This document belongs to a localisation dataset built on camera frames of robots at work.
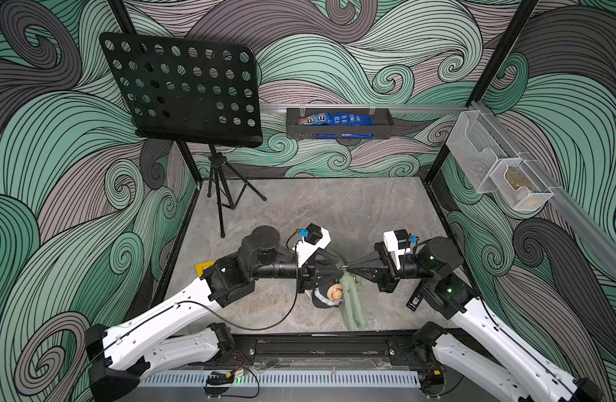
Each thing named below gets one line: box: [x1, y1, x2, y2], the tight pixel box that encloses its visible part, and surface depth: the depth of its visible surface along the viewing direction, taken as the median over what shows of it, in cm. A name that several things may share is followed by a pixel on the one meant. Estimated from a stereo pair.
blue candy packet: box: [297, 112, 375, 126], surface depth 94 cm
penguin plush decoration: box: [311, 283, 344, 309], surface depth 61 cm
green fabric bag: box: [328, 249, 370, 331], surface depth 58 cm
